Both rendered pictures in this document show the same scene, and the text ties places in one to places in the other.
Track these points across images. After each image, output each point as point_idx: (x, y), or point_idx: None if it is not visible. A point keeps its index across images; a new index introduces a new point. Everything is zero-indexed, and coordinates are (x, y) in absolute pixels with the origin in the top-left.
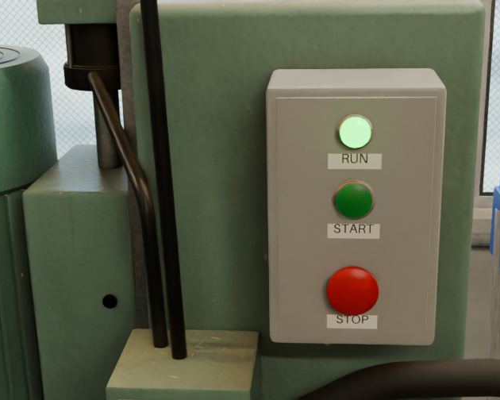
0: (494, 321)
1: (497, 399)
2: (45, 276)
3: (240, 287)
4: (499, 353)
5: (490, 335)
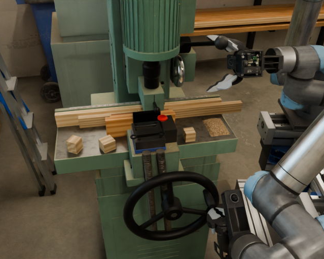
0: None
1: (2, 84)
2: None
3: None
4: None
5: None
